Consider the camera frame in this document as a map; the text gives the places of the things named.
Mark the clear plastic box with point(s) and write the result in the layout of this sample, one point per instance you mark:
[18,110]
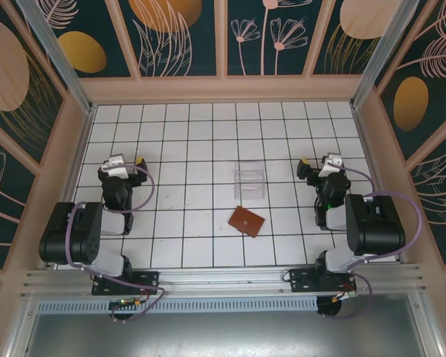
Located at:
[249,182]

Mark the brown leather card holder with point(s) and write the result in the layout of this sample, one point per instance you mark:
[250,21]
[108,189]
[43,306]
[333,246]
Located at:
[246,221]

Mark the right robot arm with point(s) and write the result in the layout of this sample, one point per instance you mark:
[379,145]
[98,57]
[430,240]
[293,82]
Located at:
[375,223]

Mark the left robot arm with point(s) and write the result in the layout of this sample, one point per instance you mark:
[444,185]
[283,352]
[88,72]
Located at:
[81,238]

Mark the grey metal sheet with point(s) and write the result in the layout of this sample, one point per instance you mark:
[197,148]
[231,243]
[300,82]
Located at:
[223,334]

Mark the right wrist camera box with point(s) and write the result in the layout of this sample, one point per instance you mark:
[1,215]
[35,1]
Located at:
[332,163]

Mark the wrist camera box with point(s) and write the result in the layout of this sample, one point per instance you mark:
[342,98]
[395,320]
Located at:
[116,165]
[332,163]

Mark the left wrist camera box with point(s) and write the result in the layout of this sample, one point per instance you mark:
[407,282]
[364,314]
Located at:
[116,165]

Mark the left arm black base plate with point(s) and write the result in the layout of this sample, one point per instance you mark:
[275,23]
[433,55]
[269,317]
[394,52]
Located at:
[148,280]

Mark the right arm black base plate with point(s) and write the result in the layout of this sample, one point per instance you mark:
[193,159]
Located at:
[301,282]

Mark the aluminium front rail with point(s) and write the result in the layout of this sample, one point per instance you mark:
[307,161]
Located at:
[223,279]

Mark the aluminium corner post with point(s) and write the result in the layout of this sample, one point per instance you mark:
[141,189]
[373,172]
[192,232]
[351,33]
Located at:
[379,48]
[55,48]

